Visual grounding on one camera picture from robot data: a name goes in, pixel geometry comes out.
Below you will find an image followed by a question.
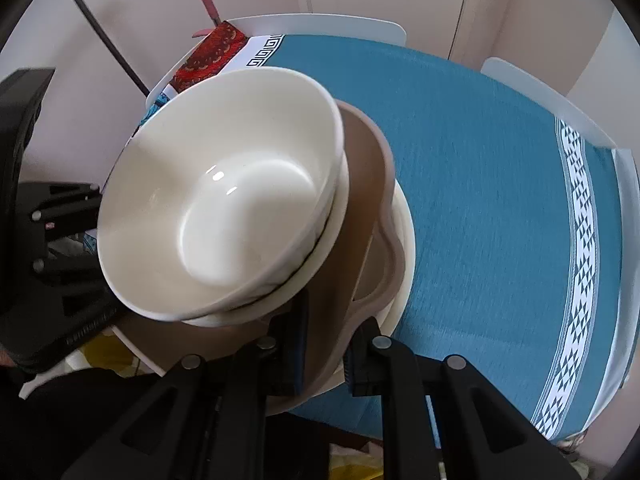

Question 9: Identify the large white plate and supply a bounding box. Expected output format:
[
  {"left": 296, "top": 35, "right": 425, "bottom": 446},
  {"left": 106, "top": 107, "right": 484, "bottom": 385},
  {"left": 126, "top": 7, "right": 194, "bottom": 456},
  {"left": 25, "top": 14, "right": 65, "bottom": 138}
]
[{"left": 111, "top": 180, "right": 417, "bottom": 378}]

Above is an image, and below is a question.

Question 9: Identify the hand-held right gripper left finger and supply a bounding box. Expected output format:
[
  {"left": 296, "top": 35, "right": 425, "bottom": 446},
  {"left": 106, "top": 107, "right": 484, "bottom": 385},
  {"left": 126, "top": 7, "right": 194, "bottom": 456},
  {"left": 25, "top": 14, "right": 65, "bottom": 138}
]
[{"left": 60, "top": 292, "right": 311, "bottom": 480}]

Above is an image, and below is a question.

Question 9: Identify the thick black cable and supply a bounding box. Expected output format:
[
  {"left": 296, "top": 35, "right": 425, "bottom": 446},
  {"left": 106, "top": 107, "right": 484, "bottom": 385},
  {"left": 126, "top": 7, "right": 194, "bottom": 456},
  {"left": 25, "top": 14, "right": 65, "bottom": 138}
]
[{"left": 57, "top": 0, "right": 151, "bottom": 98}]

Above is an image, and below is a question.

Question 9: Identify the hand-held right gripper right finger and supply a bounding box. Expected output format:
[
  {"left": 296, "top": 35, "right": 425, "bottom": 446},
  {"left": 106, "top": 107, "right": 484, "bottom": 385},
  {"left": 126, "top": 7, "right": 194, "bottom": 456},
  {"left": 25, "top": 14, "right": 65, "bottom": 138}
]
[{"left": 342, "top": 316, "right": 583, "bottom": 480}]

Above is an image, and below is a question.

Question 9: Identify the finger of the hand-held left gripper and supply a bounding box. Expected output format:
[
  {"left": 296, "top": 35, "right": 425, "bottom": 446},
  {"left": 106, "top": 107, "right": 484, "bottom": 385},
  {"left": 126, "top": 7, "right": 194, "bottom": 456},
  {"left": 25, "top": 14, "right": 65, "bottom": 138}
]
[
  {"left": 30, "top": 254, "right": 119, "bottom": 312},
  {"left": 19, "top": 182, "right": 104, "bottom": 242}
]

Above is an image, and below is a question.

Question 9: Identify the pink handled tool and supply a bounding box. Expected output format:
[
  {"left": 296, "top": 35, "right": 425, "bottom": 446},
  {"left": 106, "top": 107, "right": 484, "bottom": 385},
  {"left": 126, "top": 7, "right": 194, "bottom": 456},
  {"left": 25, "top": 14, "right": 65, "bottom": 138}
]
[{"left": 191, "top": 0, "right": 223, "bottom": 38}]

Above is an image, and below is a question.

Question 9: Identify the white ceramic bowl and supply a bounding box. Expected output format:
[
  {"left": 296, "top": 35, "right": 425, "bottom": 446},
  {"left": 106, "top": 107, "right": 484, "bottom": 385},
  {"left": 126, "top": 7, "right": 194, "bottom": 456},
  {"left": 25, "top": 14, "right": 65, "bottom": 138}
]
[{"left": 96, "top": 66, "right": 347, "bottom": 322}]

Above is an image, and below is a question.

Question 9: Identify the blue patterned tablecloth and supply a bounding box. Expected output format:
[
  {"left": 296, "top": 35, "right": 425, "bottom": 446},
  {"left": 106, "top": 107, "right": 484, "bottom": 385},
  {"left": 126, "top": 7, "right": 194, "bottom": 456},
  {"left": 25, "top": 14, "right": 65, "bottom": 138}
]
[{"left": 82, "top": 20, "right": 631, "bottom": 443}]

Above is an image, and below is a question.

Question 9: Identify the cream bowl with handles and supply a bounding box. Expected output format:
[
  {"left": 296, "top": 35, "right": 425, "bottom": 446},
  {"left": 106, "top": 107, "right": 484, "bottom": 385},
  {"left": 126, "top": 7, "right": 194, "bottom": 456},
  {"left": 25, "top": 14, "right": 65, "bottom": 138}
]
[{"left": 180, "top": 160, "right": 351, "bottom": 330}]

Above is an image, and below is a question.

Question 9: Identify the beige plastic basin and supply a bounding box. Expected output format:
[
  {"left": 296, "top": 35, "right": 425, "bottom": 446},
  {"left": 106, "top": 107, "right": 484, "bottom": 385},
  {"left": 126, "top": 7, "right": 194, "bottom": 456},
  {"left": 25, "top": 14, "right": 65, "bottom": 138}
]
[{"left": 112, "top": 99, "right": 397, "bottom": 417}]

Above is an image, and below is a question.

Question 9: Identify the yellow patterned blanket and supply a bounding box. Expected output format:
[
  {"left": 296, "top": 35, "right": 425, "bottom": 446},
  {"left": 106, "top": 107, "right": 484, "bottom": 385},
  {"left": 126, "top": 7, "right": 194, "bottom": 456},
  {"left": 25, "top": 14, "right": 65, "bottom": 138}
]
[{"left": 20, "top": 330, "right": 596, "bottom": 480}]

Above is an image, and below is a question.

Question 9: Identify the large cream plate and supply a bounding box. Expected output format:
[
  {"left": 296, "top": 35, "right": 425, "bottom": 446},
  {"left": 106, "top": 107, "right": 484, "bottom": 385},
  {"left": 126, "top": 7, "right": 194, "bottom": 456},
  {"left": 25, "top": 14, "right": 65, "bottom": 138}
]
[{"left": 377, "top": 260, "right": 408, "bottom": 337}]

